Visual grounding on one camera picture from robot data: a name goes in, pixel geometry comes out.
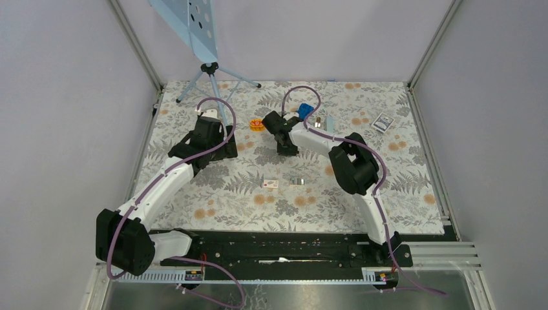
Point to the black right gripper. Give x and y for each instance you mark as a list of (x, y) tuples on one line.
[(284, 152)]

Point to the cardboard staple box sleeve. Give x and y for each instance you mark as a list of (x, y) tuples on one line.
[(270, 184)]

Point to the blue music stand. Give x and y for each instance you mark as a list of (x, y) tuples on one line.
[(194, 24)]

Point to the floral tablecloth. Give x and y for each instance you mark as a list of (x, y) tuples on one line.
[(228, 194)]

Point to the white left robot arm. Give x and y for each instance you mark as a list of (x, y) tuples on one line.
[(123, 236)]

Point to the blue toy car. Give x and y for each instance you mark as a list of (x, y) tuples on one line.
[(304, 110)]

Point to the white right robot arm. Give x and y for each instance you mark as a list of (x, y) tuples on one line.
[(355, 166)]

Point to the orange tape roll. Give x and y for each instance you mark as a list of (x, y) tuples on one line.
[(256, 125)]

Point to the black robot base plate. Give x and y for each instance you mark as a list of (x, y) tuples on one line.
[(296, 255)]

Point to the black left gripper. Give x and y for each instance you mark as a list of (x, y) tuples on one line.
[(227, 151)]

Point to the silver stapler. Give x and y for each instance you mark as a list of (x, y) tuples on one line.
[(325, 123)]

